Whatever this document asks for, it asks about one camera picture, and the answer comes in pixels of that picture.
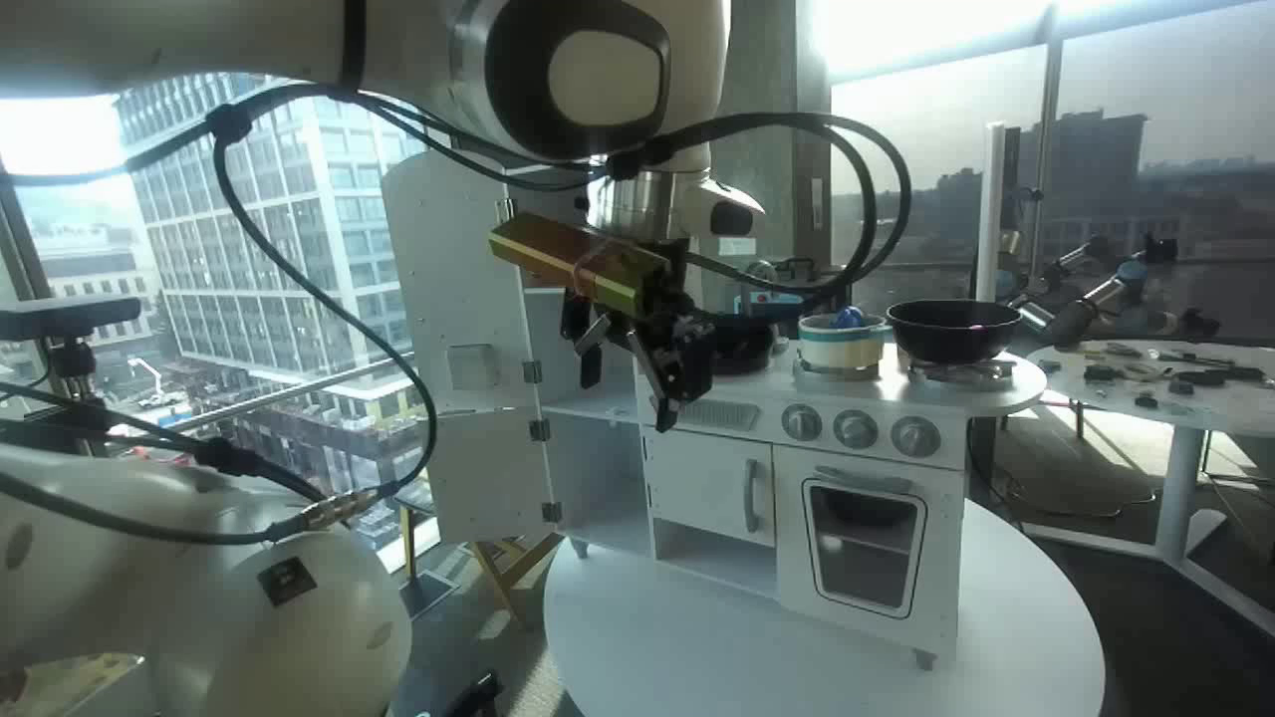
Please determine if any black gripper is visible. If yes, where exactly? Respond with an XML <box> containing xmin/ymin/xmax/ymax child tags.
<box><xmin>563</xmin><ymin>235</ymin><xmax>722</xmax><ymax>438</ymax></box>

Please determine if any silver stove knob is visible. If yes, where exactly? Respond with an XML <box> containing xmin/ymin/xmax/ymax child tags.
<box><xmin>778</xmin><ymin>401</ymin><xmax>826</xmax><ymax>447</ymax></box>
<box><xmin>892</xmin><ymin>412</ymin><xmax>943</xmax><ymax>460</ymax></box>
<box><xmin>833</xmin><ymin>406</ymin><xmax>882</xmax><ymax>452</ymax></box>

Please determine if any black cooking pot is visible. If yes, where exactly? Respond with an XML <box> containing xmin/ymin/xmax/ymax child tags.
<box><xmin>697</xmin><ymin>309</ymin><xmax>784</xmax><ymax>377</ymax></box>

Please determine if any white toy kitchen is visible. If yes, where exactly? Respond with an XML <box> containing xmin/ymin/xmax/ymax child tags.
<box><xmin>382</xmin><ymin>152</ymin><xmax>1052</xmax><ymax>669</ymax></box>

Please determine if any small white cabinet door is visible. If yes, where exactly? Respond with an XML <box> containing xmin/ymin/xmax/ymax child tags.
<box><xmin>647</xmin><ymin>431</ymin><xmax>778</xmax><ymax>549</ymax></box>

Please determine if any tall white kitchen door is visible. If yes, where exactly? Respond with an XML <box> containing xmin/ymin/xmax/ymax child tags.
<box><xmin>382</xmin><ymin>152</ymin><xmax>555</xmax><ymax>549</ymax></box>

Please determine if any white bowl blue rim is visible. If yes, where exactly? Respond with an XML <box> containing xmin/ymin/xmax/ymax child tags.
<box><xmin>792</xmin><ymin>309</ymin><xmax>892</xmax><ymax>377</ymax></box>

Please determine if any wooden stand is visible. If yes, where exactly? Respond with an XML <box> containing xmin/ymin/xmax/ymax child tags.
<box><xmin>393</xmin><ymin>508</ymin><xmax>571</xmax><ymax>621</ymax></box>

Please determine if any white oven door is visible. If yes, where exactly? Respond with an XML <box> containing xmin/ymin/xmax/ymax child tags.
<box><xmin>772</xmin><ymin>443</ymin><xmax>967</xmax><ymax>658</ymax></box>

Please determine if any black frying pan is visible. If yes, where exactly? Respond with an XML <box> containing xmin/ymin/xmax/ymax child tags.
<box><xmin>883</xmin><ymin>298</ymin><xmax>1058</xmax><ymax>369</ymax></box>

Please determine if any dark tool with blue tip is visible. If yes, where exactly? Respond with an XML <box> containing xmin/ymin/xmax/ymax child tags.
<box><xmin>1020</xmin><ymin>256</ymin><xmax>1154</xmax><ymax>350</ymax></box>

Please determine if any grey oven door handle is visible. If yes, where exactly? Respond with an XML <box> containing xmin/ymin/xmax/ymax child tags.
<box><xmin>813</xmin><ymin>467</ymin><xmax>924</xmax><ymax>499</ymax></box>

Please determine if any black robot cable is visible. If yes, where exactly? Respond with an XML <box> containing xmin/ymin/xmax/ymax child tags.
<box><xmin>0</xmin><ymin>75</ymin><xmax>918</xmax><ymax>549</ymax></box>

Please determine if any white pedestal side table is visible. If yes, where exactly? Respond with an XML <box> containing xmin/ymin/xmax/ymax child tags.
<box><xmin>1027</xmin><ymin>333</ymin><xmax>1275</xmax><ymax>572</ymax></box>

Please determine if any black camera on tripod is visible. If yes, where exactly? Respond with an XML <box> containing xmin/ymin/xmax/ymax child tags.
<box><xmin>0</xmin><ymin>294</ymin><xmax>153</xmax><ymax>460</ymax></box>

